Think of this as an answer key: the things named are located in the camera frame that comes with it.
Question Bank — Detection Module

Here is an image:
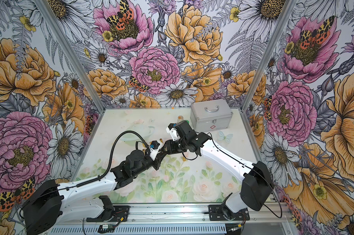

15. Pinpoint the silver metal case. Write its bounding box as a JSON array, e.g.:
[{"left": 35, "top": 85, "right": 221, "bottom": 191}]
[{"left": 190, "top": 99, "right": 233, "bottom": 132}]

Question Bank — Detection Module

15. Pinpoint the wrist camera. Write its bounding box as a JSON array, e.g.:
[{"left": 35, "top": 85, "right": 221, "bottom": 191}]
[
  {"left": 150, "top": 140, "right": 162, "bottom": 161},
  {"left": 166, "top": 120, "right": 195, "bottom": 141}
]

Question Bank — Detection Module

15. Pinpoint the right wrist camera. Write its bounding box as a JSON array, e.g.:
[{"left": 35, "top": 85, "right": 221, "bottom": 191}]
[{"left": 166, "top": 120, "right": 195, "bottom": 141}]

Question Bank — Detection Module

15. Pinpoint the aluminium corner post right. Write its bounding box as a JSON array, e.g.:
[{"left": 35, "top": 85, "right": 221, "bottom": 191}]
[{"left": 241, "top": 0, "right": 297, "bottom": 113}]

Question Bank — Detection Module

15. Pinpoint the aluminium corner post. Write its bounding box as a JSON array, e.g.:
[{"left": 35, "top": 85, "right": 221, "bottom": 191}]
[
  {"left": 35, "top": 1, "right": 105, "bottom": 114},
  {"left": 241, "top": 0, "right": 297, "bottom": 113}
]

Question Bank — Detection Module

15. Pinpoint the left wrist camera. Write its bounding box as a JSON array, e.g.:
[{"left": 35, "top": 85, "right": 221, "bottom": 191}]
[{"left": 150, "top": 140, "right": 162, "bottom": 161}]

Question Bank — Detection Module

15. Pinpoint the amber glass jar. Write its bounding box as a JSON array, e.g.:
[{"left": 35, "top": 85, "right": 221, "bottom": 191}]
[{"left": 177, "top": 116, "right": 184, "bottom": 122}]

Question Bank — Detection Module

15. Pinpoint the aluminium corner post left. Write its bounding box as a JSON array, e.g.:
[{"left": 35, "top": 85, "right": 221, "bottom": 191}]
[{"left": 35, "top": 1, "right": 105, "bottom": 114}]

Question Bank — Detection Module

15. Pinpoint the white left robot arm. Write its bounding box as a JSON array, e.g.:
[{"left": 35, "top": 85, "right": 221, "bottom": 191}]
[{"left": 21, "top": 148, "right": 168, "bottom": 235}]

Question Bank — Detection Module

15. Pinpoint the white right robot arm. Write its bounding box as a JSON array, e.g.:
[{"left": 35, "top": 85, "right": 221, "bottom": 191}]
[{"left": 154, "top": 131, "right": 274, "bottom": 220}]

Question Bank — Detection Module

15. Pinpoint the black corrugated cable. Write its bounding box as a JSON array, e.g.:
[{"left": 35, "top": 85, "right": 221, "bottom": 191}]
[{"left": 75, "top": 130, "right": 150, "bottom": 189}]

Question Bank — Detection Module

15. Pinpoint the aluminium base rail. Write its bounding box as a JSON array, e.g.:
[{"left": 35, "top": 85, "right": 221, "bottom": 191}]
[{"left": 46, "top": 203, "right": 298, "bottom": 235}]

